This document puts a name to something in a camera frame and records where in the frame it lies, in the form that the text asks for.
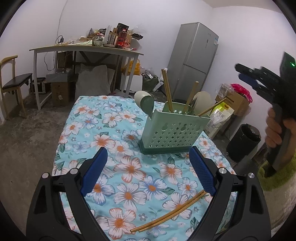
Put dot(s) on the yellow plastic bag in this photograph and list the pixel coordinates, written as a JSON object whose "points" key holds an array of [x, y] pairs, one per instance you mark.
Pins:
{"points": [[134, 67]]}

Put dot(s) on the pink plastic bag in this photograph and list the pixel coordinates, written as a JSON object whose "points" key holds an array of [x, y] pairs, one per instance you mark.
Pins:
{"points": [[241, 90]]}

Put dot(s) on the yellow white rice bag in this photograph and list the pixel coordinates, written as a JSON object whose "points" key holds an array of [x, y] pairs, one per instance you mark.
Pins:
{"points": [[218, 120]]}

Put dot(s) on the green plastic spoon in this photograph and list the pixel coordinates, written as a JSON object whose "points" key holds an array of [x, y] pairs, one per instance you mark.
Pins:
{"points": [[148, 104]]}

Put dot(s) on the black power adapter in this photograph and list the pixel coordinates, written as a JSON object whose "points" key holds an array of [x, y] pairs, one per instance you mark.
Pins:
{"points": [[61, 40]]}

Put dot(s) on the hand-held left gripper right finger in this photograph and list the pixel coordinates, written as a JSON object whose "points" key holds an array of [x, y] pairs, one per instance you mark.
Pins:
{"points": [[203, 171]]}

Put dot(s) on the floral blue blanket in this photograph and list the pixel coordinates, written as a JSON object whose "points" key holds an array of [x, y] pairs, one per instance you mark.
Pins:
{"points": [[134, 176]]}

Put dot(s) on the white sack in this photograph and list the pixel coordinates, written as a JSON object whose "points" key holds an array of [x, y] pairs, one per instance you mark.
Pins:
{"points": [[92, 81]]}

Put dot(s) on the wooden chopstick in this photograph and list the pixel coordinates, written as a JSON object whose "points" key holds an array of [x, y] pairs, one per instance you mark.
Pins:
{"points": [[167, 90], [166, 217], [182, 209], [212, 106], [191, 95]]}

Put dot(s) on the red oil bottle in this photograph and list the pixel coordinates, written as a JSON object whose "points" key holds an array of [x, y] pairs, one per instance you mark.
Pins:
{"points": [[122, 39]]}

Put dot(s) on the brown cardboard box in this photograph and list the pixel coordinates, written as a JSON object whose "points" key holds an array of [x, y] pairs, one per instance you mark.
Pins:
{"points": [[60, 93]]}

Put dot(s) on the white rice paddle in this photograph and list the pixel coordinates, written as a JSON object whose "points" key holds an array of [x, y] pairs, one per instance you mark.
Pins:
{"points": [[204, 100]]}

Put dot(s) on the white frame desk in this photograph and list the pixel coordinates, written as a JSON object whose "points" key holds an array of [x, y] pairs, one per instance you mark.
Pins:
{"points": [[81, 47]]}

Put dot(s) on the black trash can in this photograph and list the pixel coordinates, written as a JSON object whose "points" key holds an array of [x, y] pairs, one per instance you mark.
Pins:
{"points": [[245, 141]]}

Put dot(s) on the person's right hand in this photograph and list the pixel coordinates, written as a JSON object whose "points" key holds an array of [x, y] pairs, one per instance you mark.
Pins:
{"points": [[272, 132]]}

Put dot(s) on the green plastic utensil holder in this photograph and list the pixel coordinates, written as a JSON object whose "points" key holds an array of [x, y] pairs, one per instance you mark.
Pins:
{"points": [[175, 132]]}

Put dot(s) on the clear plastic bag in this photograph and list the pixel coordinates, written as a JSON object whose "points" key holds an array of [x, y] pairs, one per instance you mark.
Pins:
{"points": [[224, 90]]}

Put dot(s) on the patterned bowl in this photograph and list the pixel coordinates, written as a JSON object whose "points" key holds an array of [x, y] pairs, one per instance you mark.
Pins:
{"points": [[97, 41]]}

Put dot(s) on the grey refrigerator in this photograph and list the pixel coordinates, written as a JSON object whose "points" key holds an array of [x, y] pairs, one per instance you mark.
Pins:
{"points": [[192, 60]]}

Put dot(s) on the wooden chair black seat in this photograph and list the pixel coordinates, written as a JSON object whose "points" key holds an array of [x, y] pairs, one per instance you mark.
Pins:
{"points": [[17, 81]]}

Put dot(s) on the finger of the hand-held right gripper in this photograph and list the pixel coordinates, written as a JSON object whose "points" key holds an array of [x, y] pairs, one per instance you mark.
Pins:
{"points": [[254, 71], [248, 80]]}

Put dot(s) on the metal case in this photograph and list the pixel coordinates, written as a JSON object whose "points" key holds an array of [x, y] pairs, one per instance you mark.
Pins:
{"points": [[39, 86]]}

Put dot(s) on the large cardboard box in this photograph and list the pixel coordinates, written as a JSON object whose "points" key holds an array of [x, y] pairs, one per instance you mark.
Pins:
{"points": [[238, 104]]}

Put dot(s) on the beige plastic ladle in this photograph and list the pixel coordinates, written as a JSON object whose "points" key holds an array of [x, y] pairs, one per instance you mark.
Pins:
{"points": [[140, 96]]}

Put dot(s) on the white appliance part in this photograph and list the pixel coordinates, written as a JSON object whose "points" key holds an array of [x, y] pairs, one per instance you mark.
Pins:
{"points": [[159, 85]]}

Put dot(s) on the person's right forearm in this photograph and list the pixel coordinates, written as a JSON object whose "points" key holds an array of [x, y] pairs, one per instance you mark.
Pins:
{"points": [[277, 190]]}

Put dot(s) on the pile of assorted packets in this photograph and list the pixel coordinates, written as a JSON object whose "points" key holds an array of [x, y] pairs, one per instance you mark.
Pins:
{"points": [[108, 34]]}

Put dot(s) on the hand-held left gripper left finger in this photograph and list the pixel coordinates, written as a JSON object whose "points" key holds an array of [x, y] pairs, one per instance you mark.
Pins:
{"points": [[94, 171]]}

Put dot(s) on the grey foil box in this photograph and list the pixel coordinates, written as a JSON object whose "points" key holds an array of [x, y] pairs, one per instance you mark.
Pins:
{"points": [[59, 75]]}

